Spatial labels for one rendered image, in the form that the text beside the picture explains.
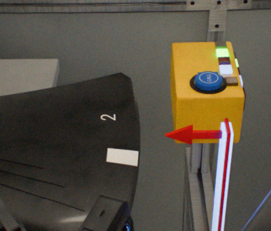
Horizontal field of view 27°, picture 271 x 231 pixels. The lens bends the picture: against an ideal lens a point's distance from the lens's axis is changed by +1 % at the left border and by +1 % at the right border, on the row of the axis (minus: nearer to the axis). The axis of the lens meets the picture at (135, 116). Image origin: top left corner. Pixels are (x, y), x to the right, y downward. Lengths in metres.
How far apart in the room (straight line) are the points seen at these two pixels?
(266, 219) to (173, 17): 0.99
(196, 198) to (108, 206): 0.50
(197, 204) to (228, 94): 0.22
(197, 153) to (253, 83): 0.48
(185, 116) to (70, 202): 0.33
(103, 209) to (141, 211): 1.23
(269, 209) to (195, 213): 0.60
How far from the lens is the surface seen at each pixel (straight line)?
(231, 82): 0.84
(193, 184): 0.98
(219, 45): 0.93
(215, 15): 1.30
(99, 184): 0.56
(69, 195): 0.55
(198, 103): 0.82
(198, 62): 0.89
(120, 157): 0.57
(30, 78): 1.26
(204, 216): 0.95
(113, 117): 0.60
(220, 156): 0.60
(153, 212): 1.70
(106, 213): 0.46
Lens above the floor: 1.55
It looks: 38 degrees down
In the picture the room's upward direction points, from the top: 1 degrees counter-clockwise
